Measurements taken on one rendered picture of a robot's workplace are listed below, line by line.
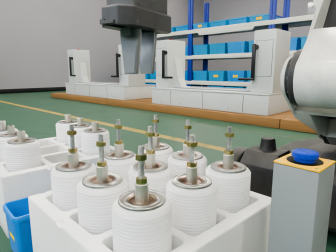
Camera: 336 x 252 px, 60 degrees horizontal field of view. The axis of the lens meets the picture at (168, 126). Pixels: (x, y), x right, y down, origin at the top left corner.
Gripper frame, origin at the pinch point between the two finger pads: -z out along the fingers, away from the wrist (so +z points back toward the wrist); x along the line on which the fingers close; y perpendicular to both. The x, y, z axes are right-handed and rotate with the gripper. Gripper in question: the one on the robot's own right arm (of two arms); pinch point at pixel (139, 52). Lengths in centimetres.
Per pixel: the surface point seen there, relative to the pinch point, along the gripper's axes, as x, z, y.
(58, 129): -39, -25, -69
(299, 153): -12.6, -15.1, 20.9
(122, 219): 4.7, -24.0, -0.1
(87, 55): -321, 24, -351
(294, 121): -204, -41, -6
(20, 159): -11, -27, -51
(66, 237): 4.5, -31.3, -13.3
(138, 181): 0.8, -19.4, 0.1
